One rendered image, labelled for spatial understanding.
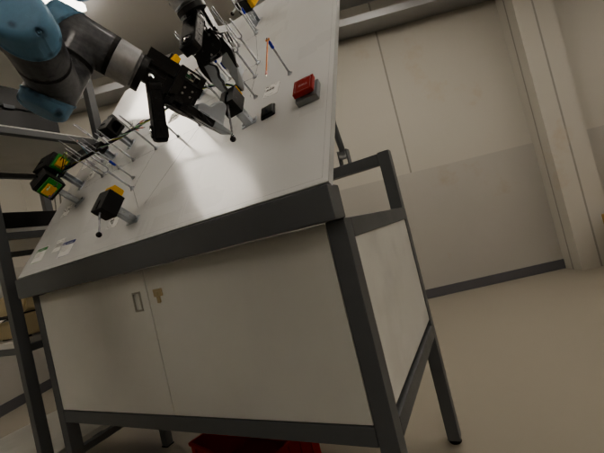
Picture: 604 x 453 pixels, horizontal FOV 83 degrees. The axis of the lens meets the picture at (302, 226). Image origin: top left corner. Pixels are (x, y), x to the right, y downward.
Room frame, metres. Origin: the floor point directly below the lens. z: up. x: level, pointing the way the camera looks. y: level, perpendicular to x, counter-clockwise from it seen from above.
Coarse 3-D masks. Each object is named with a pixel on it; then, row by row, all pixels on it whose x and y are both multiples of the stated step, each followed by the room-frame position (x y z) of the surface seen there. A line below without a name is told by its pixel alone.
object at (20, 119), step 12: (0, 96) 1.33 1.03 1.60; (12, 96) 1.36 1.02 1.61; (0, 108) 1.32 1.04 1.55; (12, 108) 1.35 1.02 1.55; (24, 108) 1.40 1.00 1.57; (0, 120) 1.31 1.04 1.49; (12, 120) 1.35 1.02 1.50; (24, 120) 1.39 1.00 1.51; (36, 120) 1.43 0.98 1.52; (48, 120) 1.47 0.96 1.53
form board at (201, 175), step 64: (320, 0) 1.03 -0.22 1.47; (192, 64) 1.35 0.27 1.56; (320, 64) 0.84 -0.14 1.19; (192, 128) 1.04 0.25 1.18; (256, 128) 0.84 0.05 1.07; (320, 128) 0.71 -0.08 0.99; (128, 192) 1.05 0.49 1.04; (192, 192) 0.84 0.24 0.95; (256, 192) 0.71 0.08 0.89; (64, 256) 1.05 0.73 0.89
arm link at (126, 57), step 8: (120, 40) 0.60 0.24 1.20; (120, 48) 0.60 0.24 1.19; (128, 48) 0.61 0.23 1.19; (136, 48) 0.62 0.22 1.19; (112, 56) 0.60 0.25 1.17; (120, 56) 0.60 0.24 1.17; (128, 56) 0.61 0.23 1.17; (136, 56) 0.61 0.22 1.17; (144, 56) 0.64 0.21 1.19; (112, 64) 0.60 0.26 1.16; (120, 64) 0.60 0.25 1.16; (128, 64) 0.61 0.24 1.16; (136, 64) 0.62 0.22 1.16; (112, 72) 0.61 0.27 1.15; (120, 72) 0.61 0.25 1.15; (128, 72) 0.62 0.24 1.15; (136, 72) 0.62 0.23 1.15; (120, 80) 0.63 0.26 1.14; (128, 80) 0.63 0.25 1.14
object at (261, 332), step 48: (288, 240) 0.70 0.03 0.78; (192, 288) 0.84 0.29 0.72; (240, 288) 0.77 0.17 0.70; (288, 288) 0.71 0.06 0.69; (336, 288) 0.66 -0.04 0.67; (192, 336) 0.85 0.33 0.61; (240, 336) 0.79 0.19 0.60; (288, 336) 0.73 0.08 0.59; (336, 336) 0.68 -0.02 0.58; (192, 384) 0.87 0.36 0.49; (240, 384) 0.80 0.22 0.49; (288, 384) 0.74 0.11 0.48; (336, 384) 0.69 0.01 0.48
